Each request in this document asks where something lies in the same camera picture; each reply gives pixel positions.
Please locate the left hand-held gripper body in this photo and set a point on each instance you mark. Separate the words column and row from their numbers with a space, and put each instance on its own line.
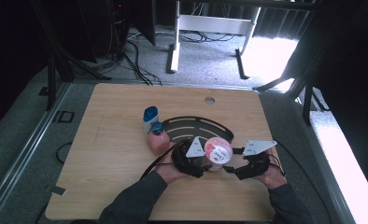
column 185, row 161

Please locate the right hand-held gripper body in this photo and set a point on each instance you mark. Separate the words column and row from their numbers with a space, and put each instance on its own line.
column 255, row 165

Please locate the pink jar with white lid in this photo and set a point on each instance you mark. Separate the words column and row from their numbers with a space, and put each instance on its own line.
column 219, row 152

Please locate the pink bottle with blue cap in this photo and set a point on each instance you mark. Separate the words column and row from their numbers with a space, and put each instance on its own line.
column 157, row 144

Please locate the black slotted corner shelf rack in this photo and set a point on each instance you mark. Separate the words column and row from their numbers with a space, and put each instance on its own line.
column 200, row 122

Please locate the white bottle with blue cap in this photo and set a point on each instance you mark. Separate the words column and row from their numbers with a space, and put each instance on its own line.
column 150, row 119

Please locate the person's left hand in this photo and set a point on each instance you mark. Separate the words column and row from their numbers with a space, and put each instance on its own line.
column 168, row 169

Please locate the person's right hand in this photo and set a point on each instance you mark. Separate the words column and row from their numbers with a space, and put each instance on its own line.
column 274, row 177

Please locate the grey table grommet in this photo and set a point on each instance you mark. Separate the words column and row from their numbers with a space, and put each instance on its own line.
column 209, row 100

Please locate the black metal stand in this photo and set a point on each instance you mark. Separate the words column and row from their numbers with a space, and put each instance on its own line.
column 306, row 84
column 56, row 62

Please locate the grey tape strip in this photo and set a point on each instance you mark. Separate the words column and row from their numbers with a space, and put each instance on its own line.
column 57, row 189

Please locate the aluminium floor rail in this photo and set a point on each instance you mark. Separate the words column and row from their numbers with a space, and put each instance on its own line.
column 23, row 146
column 325, row 174

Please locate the black rectangular floor bracket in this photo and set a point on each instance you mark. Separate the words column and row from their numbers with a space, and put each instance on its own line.
column 65, row 116

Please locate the white desk frame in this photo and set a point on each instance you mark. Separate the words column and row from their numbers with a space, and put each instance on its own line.
column 215, row 24

